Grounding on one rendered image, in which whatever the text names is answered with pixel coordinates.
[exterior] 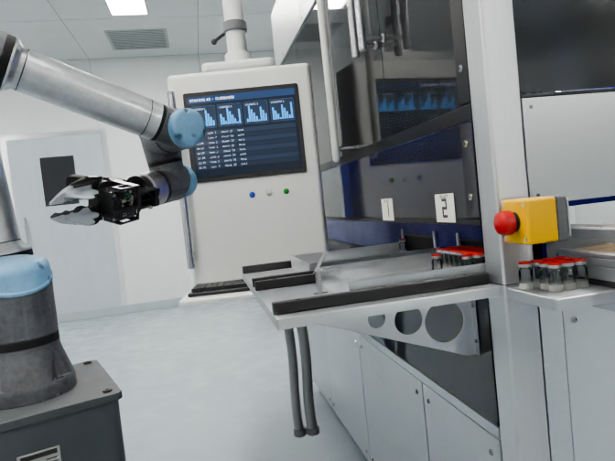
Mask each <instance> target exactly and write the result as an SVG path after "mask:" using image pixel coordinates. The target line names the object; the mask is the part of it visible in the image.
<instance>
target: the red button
mask: <svg viewBox="0 0 615 461"><path fill-rule="evenodd" d="M493 224H494V229H495V230H496V231H497V233H498V234H500V235H501V236H506V235H512V234H514V232H515V230H516V226H517V223H516V218H515V216H514V214H513V213H512V212H511V211H509V210H505V211H499V212H498V213H497V214H496V215H495V217H494V220H493Z"/></svg>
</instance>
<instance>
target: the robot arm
mask: <svg viewBox="0 0 615 461"><path fill-rule="evenodd" d="M6 90H13V91H18V92H21V93H23V94H25V95H28V96H31V97H33V98H36V99H39V100H41V101H43V102H48V103H51V104H53V105H56V106H59V107H61V108H63V109H66V110H69V111H72V112H74V113H78V114H81V115H83V116H86V117H89V118H92V119H93V120H96V121H99V122H102V123H106V124H109V125H111V126H113V127H116V128H119V129H122V130H124V131H126V132H129V133H132V134H136V135H138V136H139V138H140V140H141V144H142V147H143V150H144V153H145V156H146V162H147V165H148V168H149V172H145V173H140V174H137V175H135V176H132V177H129V178H128V179H127V180H125V179H122V178H113V177H102V176H95V177H94V176H84V175H71V176H69V177H67V178H66V187H65V188H64V189H62V190H61V192H60V193H59V194H58V195H57V196H56V197H55V198H54V199H52V200H51V201H50V203H49V205H50V206H56V205H60V204H62V203H64V202H66V201H73V200H74V199H76V198H78V199H81V200H84V199H88V206H87V207H85V206H82V205H80V206H78V207H76V208H75V209H74V210H71V211H69V210H65V211H63V212H61V213H56V212H55V213H54V214H52V215H51V216H50V219H51V220H54V221H56V222H58V223H62V224H70V225H76V224H79V225H84V226H91V225H95V224H97V223H98V222H99V221H100V220H104V221H108V222H111V223H114V224H118V225H123V224H126V223H129V222H132V221H135V220H139V212H140V211H141V209H152V208H153V207H156V206H159V205H162V204H166V203H168V202H172V201H175V200H181V199H183V198H185V197H188V196H190V195H191V194H192V193H193V192H194V191H195V190H196V187H197V184H198V180H197V177H196V174H195V173H194V172H193V170H192V169H191V168H190V167H189V166H183V162H182V159H181V156H180V152H179V151H182V150H185V149H190V148H192V147H193V146H195V145H197V144H198V143H199V142H201V140H202V139H203V138H204V135H205V133H206V124H205V122H204V120H203V118H202V116H201V115H200V114H199V113H198V112H196V111H195V110H193V109H190V108H182V109H177V110H176V109H174V108H171V107H169V106H166V105H165V104H162V103H160V102H156V101H154V100H151V99H149V98H147V97H145V96H143V95H140V94H138V93H135V92H133V91H129V90H127V89H125V88H123V87H120V86H118V85H115V84H113V83H110V82H109V81H107V80H103V79H100V78H98V77H95V76H93V75H91V74H89V73H87V72H84V71H82V70H78V69H76V68H73V67H72V66H69V65H67V64H64V63H62V62H59V61H57V60H55V59H52V58H49V57H47V56H44V55H42V54H40V53H37V52H36V51H33V50H31V49H28V48H25V47H24V46H23V45H22V43H21V42H20V40H19V38H16V37H14V36H12V35H9V34H7V33H5V32H3V31H1V30H0V92H2V91H6ZM136 210H137V213H136ZM135 215H136V216H135ZM126 219H128V221H125V222H121V221H120V220H126ZM52 279H53V272H52V270H51V269H50V265H49V260H48V259H47V258H46V257H44V256H41V255H35V254H34V253H33V250H32V247H31V246H30V245H28V244H26V243H25V242H23V241H22V240H21V238H20V233H19V229H18V226H17V222H16V214H15V211H14V206H13V202H12V199H11V195H10V190H9V186H8V183H7V178H6V174H5V168H4V163H3V159H2V156H1V151H0V411H1V410H9V409H15V408H19V407H24V406H28V405H32V404H35V403H39V402H44V401H46V400H49V399H52V398H55V397H57V396H59V395H61V394H63V393H65V392H67V391H69V390H71V389H72V388H73V387H74V386H75V385H76V384H77V378H76V371H75V369H74V367H73V365H72V363H71V361H70V359H69V357H68V355H67V353H66V351H65V349H64V347H63V346H62V344H61V342H60V337H59V324H58V318H57V310H56V303H55V296H54V289H53V283H52Z"/></svg>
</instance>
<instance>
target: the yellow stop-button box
mask: <svg viewBox="0 0 615 461"><path fill-rule="evenodd" d="M505 210H509V211H511V212H512V213H513V214H514V216H515V218H516V223H517V226H516V230H515V232H514V234H512V235H506V236H504V241H505V242H509V243H520V244H530V245H531V244H538V243H545V242H552V241H566V240H568V239H569V234H568V223H567V211H566V196H565V195H557V196H540V197H530V198H515V199H507V200H503V201H502V211H505Z"/></svg>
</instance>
